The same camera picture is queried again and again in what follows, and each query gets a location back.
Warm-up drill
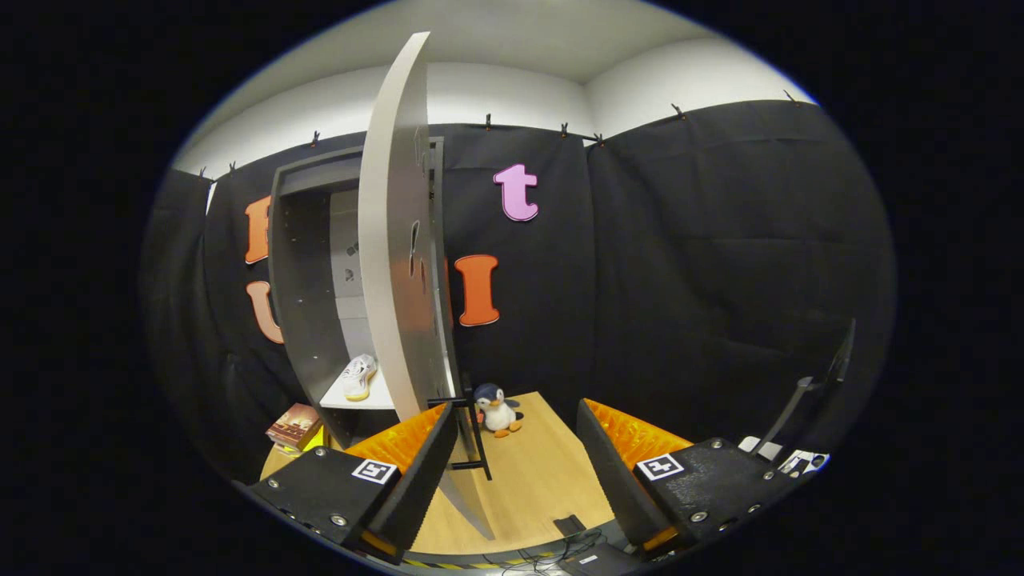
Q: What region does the row of black clips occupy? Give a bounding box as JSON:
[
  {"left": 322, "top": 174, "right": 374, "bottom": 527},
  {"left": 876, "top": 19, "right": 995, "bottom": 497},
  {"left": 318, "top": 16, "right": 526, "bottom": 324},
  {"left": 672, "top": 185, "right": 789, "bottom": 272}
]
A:
[{"left": 197, "top": 90, "right": 797, "bottom": 178}]

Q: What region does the beige shoe cabinet door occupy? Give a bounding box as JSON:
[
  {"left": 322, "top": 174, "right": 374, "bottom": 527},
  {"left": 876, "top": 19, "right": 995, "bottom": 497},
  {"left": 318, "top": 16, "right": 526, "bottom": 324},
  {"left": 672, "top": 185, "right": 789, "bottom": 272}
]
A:
[{"left": 358, "top": 32, "right": 497, "bottom": 541}]

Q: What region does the penguin plush toy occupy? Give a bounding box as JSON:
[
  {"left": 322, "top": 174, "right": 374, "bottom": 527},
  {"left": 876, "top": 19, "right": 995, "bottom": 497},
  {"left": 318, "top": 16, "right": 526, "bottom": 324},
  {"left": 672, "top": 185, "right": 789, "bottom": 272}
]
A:
[{"left": 472, "top": 382, "right": 525, "bottom": 439}]

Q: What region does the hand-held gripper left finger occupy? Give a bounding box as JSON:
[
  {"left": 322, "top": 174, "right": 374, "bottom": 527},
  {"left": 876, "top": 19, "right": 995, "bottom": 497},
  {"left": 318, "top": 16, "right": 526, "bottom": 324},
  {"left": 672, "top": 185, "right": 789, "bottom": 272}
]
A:
[{"left": 232, "top": 402, "right": 458, "bottom": 565}]

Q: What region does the black angled stand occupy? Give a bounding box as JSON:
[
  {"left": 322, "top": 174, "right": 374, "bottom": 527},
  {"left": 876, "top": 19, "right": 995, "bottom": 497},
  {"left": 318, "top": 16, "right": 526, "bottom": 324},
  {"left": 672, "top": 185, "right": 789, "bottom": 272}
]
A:
[{"left": 756, "top": 318, "right": 857, "bottom": 458}]

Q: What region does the black electronic device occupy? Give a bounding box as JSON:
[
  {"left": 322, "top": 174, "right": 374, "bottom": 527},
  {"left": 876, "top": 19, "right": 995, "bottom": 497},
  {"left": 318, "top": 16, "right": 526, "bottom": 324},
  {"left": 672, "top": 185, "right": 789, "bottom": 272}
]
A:
[{"left": 560, "top": 544, "right": 641, "bottom": 576}]

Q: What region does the dark grey shoe cabinet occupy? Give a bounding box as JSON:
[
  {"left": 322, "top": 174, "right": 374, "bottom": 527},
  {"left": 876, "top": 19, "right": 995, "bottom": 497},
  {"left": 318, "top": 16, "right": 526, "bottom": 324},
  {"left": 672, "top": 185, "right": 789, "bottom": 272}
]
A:
[{"left": 268, "top": 138, "right": 465, "bottom": 449}]

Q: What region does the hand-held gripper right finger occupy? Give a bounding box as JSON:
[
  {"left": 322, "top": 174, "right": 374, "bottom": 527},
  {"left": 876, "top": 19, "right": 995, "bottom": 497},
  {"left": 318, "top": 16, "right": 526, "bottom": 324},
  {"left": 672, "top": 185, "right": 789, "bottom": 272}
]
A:
[{"left": 576, "top": 398, "right": 805, "bottom": 561}]

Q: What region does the black door handle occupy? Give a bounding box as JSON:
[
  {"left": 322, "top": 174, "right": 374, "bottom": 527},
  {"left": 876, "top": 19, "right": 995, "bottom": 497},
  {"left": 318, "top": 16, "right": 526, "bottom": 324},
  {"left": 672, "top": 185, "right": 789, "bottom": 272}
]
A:
[{"left": 428, "top": 384, "right": 493, "bottom": 481}]

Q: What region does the bundle of black cables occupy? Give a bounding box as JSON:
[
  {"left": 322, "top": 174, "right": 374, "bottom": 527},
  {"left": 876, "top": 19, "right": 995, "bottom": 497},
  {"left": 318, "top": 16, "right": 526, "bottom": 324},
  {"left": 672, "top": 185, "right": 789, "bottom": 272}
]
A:
[{"left": 480, "top": 530, "right": 609, "bottom": 576}]

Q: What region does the black backdrop cloth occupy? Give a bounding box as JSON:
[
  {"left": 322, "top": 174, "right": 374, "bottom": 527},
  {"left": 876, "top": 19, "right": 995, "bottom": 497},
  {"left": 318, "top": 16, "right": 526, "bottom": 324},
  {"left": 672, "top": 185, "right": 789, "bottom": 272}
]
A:
[{"left": 140, "top": 100, "right": 897, "bottom": 481}]

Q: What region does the white canvas shoe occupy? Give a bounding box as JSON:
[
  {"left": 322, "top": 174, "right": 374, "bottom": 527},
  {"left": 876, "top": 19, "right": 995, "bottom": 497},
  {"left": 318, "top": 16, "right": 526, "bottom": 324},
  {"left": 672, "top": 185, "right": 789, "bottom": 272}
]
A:
[{"left": 342, "top": 354, "right": 378, "bottom": 402}]

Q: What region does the white cabinet shelf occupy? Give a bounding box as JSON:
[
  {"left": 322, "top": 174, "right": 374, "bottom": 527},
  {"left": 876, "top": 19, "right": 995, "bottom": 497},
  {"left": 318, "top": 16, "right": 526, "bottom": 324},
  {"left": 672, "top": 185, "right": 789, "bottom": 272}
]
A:
[{"left": 320, "top": 370, "right": 398, "bottom": 411}]

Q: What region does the brown cover book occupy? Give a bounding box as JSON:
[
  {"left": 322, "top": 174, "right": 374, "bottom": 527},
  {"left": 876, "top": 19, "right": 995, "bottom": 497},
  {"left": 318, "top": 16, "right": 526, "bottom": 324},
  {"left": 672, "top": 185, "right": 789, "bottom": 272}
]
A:
[{"left": 266, "top": 403, "right": 322, "bottom": 450}]

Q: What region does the white board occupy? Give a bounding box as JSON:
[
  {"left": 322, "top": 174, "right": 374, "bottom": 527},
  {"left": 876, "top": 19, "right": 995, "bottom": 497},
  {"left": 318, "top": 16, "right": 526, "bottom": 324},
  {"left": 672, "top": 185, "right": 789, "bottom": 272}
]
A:
[{"left": 738, "top": 434, "right": 831, "bottom": 478}]

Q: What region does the yellow black hazard tape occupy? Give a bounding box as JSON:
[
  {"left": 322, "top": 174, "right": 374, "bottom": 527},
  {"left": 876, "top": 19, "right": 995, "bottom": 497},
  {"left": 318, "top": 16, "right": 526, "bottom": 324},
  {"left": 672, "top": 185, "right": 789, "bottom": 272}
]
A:
[{"left": 400, "top": 552, "right": 561, "bottom": 570}]

